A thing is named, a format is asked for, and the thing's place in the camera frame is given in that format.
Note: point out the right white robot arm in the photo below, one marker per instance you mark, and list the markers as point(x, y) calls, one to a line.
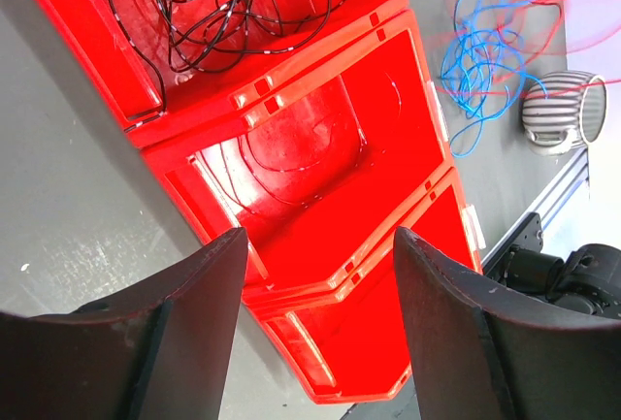
point(588, 281)

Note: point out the silver finned heat sink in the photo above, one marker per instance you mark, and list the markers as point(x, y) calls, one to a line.
point(564, 110)

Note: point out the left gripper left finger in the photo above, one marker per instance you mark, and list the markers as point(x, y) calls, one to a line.
point(158, 349)

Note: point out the red compartment bin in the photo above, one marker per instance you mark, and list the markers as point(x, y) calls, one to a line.
point(314, 125)

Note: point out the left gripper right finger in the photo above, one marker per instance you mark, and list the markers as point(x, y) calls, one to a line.
point(480, 350)

